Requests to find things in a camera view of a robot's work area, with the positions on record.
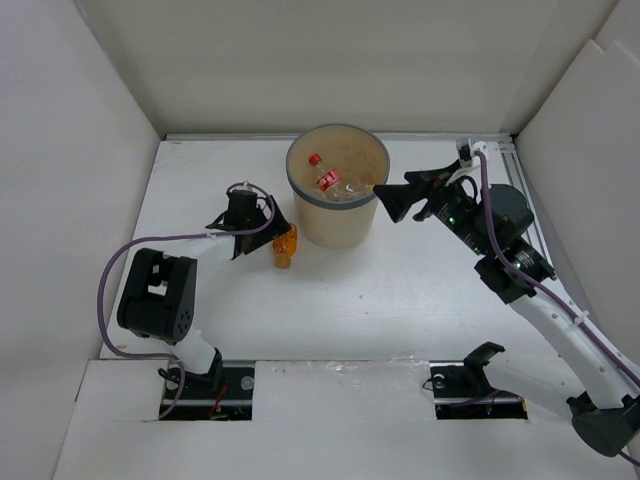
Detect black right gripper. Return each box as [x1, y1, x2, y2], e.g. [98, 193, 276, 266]
[373, 159, 492, 256]

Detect small red cap bottle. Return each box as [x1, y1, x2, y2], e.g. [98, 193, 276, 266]
[308, 154, 342, 192]

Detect yellow cap orange label bottle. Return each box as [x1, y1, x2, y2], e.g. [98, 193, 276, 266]
[344, 181, 374, 198]

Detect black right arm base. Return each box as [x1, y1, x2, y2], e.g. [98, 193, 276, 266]
[421, 342, 528, 420]

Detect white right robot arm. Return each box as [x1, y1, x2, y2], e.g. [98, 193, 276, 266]
[373, 155, 639, 460]

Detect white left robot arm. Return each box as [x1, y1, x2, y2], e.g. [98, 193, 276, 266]
[117, 184, 291, 397]

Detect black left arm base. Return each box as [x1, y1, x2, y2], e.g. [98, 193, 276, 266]
[163, 362, 255, 422]

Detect beige bin with grey rim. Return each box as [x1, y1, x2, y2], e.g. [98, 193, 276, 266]
[285, 123, 390, 248]

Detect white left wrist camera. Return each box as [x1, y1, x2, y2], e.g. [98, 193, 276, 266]
[227, 181, 257, 195]

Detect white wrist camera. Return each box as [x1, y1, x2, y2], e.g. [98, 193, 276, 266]
[456, 138, 488, 176]
[227, 181, 257, 195]

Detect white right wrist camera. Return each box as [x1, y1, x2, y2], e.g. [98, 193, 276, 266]
[456, 138, 488, 176]

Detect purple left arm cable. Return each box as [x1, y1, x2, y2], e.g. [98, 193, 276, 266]
[96, 182, 277, 421]

